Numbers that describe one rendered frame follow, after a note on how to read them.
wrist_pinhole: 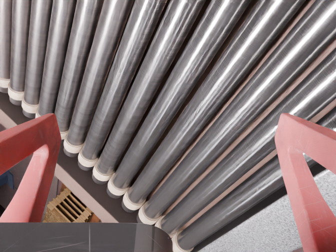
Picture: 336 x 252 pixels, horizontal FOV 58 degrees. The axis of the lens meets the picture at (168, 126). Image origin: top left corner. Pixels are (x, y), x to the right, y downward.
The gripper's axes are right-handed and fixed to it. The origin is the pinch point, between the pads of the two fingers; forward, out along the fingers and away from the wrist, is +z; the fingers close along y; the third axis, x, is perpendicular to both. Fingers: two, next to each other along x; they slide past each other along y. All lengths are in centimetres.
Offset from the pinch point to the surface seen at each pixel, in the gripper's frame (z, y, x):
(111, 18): 37.4, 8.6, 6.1
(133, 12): 35.1, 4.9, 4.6
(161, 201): 32, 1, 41
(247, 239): 22.3, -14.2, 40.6
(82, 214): 166, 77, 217
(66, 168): 44, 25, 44
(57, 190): 211, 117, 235
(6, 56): 56, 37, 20
